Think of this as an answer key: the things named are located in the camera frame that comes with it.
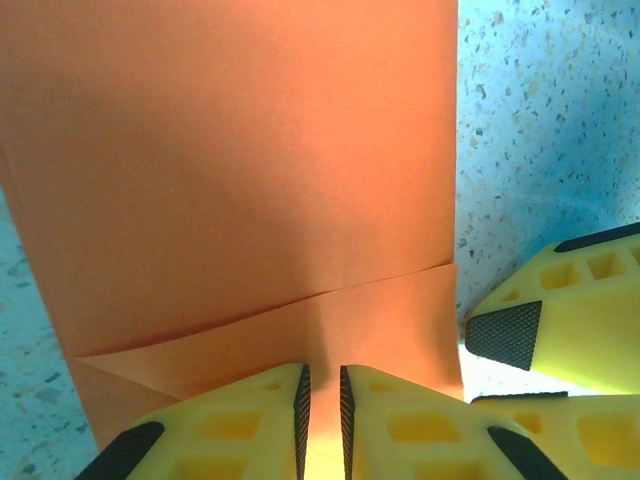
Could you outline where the orange square paper sheet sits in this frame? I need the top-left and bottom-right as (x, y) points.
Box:
(0, 0), (464, 480)

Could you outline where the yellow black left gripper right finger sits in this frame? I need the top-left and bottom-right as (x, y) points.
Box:
(340, 363), (569, 480)

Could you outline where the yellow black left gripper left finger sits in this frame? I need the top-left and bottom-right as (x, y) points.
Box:
(73, 362), (312, 480)

